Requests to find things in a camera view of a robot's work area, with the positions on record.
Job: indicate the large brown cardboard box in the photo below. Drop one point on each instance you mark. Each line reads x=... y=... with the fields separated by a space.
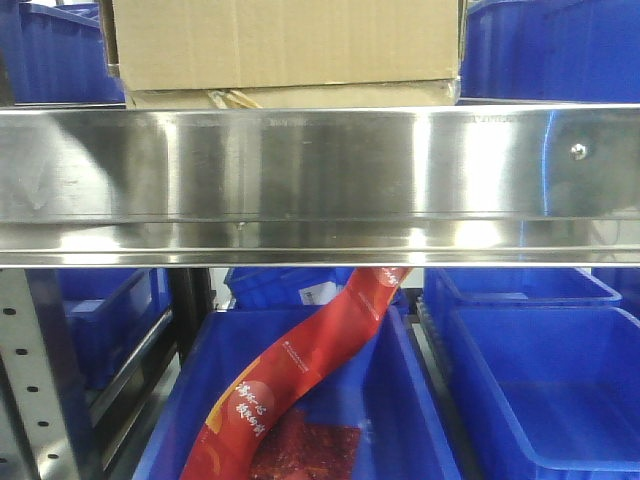
x=285 y=54

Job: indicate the stainless steel shelf beam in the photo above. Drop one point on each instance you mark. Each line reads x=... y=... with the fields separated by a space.
x=479 y=185

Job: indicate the perforated steel shelf upright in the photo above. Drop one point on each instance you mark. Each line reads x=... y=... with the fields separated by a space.
x=43 y=376

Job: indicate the blue bin rear centre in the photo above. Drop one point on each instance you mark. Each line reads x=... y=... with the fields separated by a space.
x=279 y=287

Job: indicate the blue bin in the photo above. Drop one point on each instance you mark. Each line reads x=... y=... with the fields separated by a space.
x=585 y=51
x=447 y=289
x=279 y=287
x=109 y=311
x=549 y=393
x=56 y=54
x=381 y=391

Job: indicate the blue bin rear right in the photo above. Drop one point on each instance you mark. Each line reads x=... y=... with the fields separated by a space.
x=447 y=289

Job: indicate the red snack package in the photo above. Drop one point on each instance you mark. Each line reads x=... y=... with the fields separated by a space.
x=284 y=372

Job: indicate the blue bin centre lower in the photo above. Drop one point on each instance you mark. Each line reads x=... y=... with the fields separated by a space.
x=381 y=391

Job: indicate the blue bin lower left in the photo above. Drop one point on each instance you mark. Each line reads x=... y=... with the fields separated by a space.
x=109 y=311

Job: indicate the blue bin right lower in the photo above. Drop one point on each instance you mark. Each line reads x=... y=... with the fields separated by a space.
x=549 y=393

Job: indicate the blue bin upper right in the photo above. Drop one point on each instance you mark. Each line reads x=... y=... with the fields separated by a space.
x=585 y=51

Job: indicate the blue bin upper left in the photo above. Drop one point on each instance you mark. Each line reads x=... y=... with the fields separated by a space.
x=56 y=54

